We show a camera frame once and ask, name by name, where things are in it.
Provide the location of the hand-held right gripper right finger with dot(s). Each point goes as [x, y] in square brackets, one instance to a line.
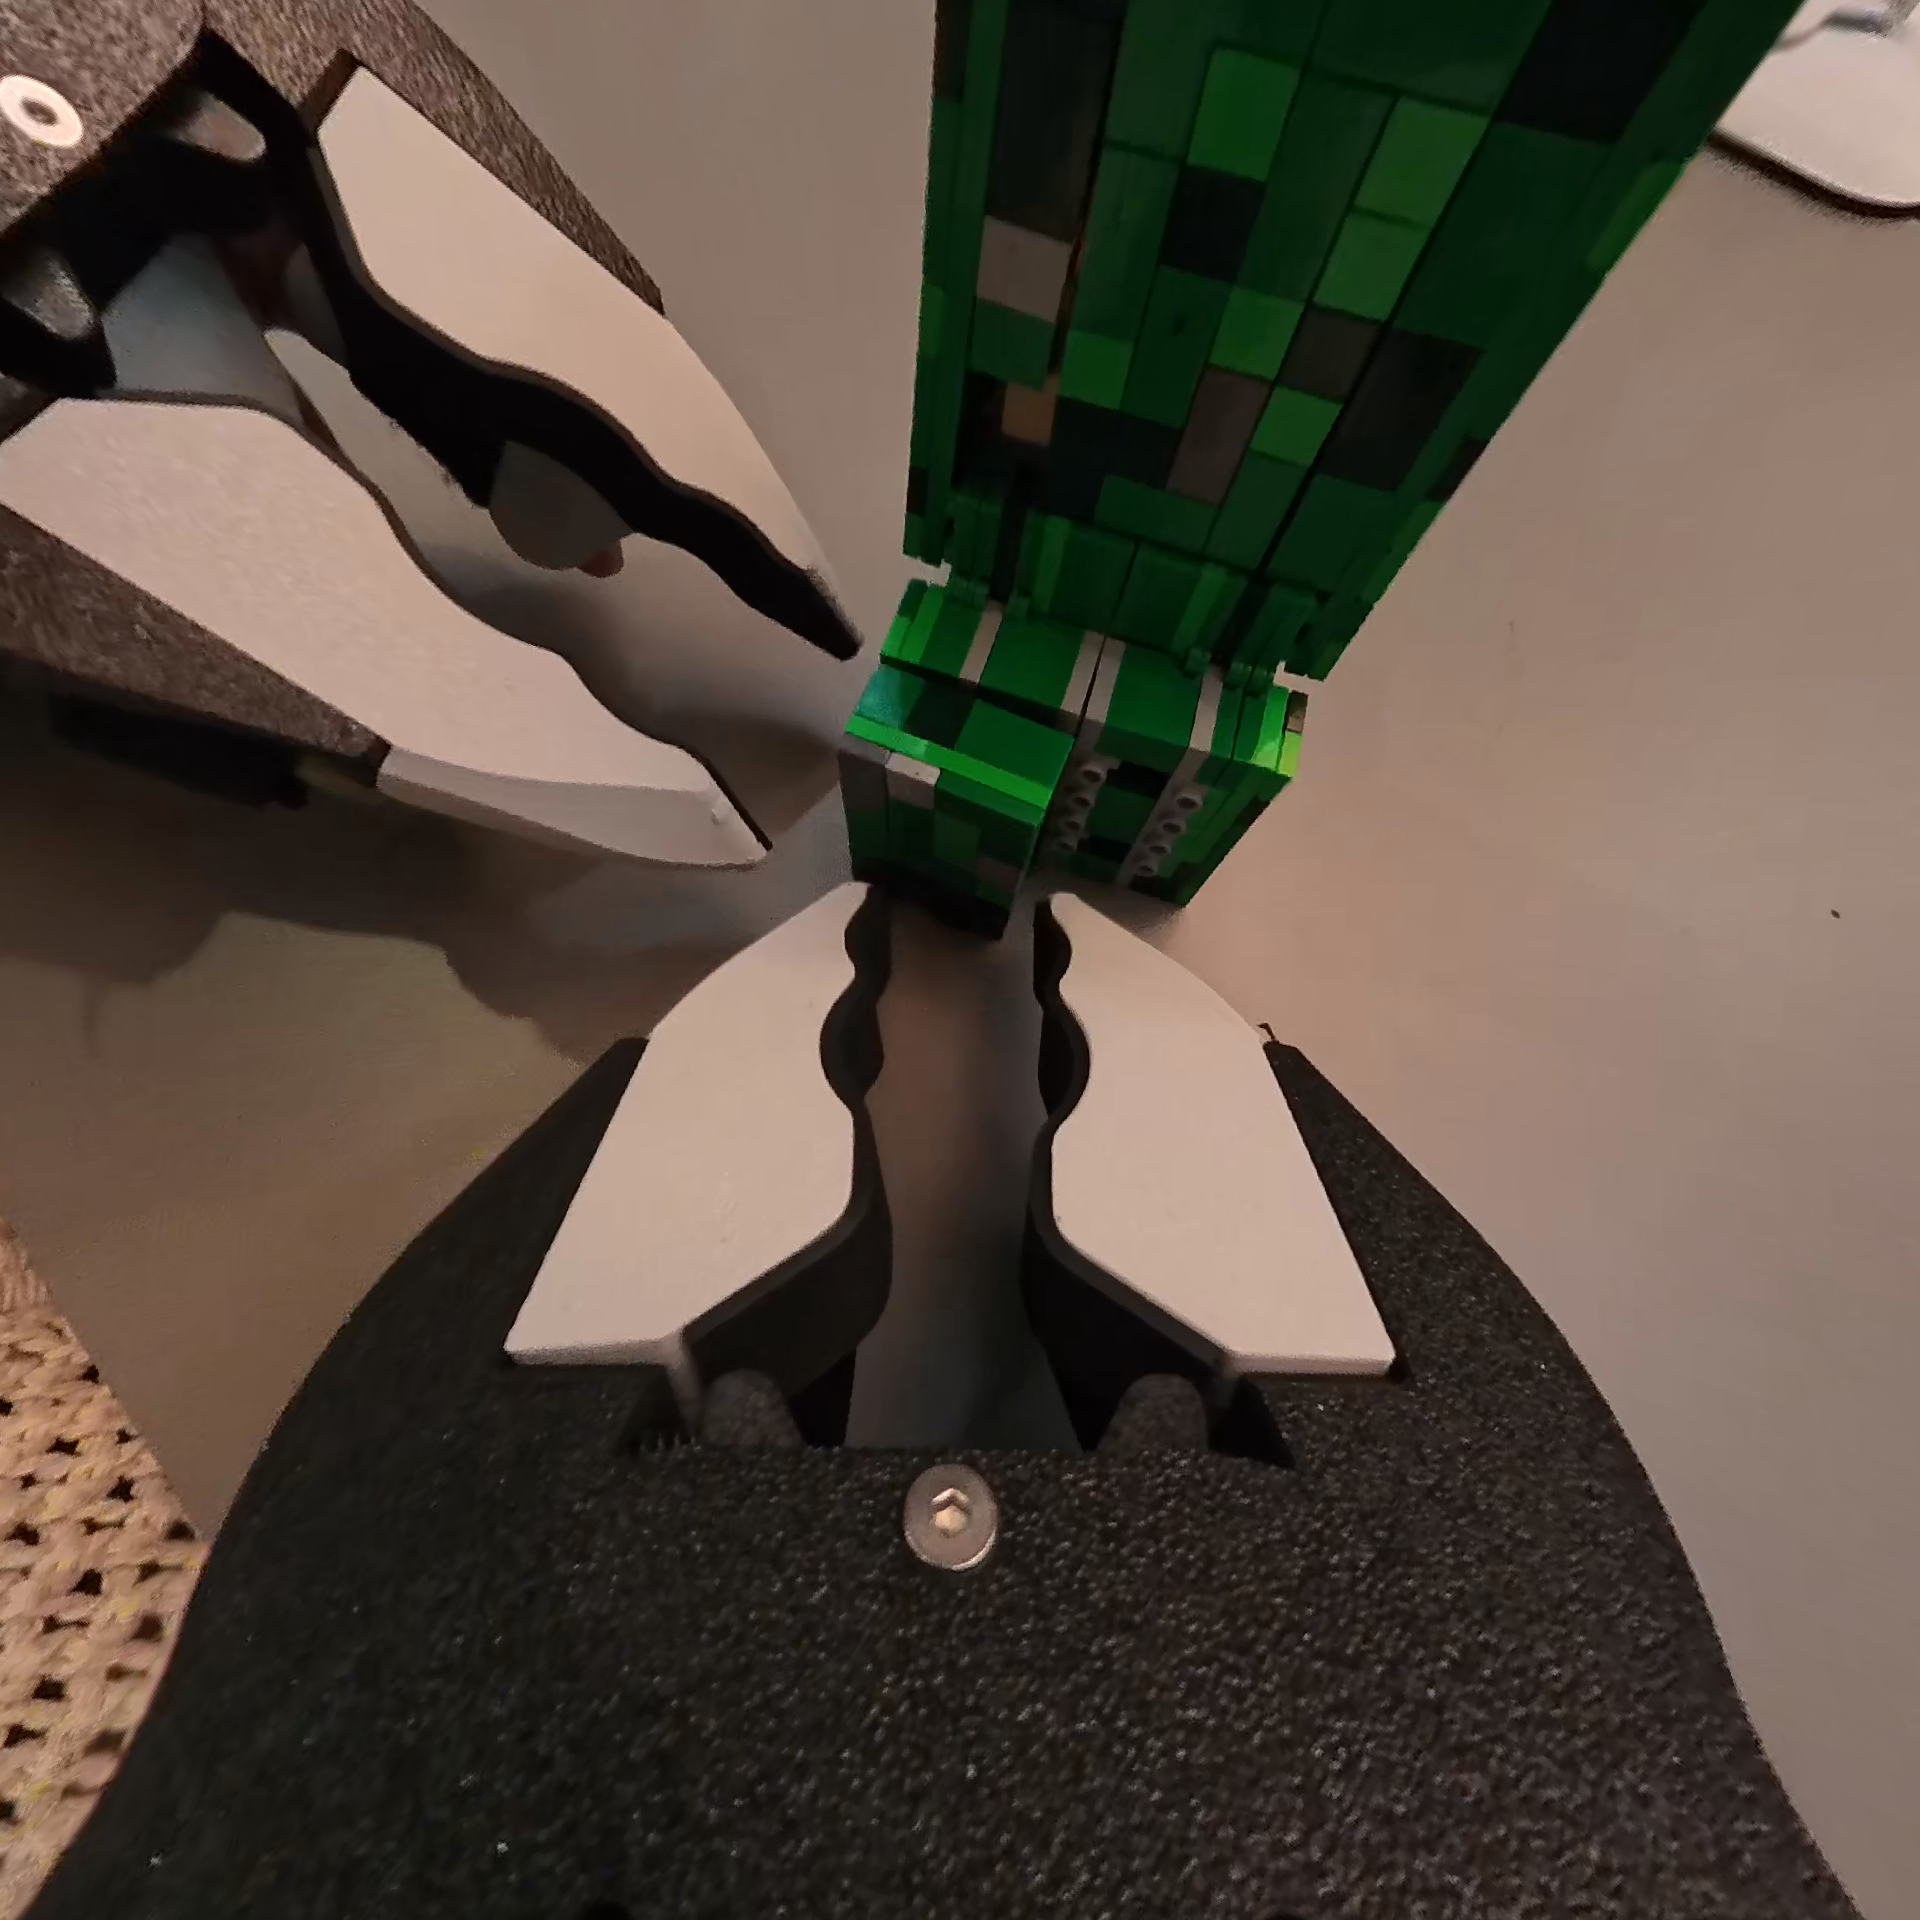
[1215, 1200]

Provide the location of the green lego foot block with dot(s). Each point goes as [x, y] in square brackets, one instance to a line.
[960, 779]

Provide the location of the green lego creeper figure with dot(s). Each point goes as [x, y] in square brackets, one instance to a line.
[1275, 299]

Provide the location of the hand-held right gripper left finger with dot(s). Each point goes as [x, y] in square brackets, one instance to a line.
[704, 1200]

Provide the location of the person's cream knit sweater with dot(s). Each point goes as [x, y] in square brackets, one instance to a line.
[75, 1499]

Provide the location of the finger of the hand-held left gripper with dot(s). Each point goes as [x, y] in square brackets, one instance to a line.
[569, 315]
[299, 600]

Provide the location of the white book stand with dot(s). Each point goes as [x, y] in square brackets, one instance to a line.
[1845, 148]

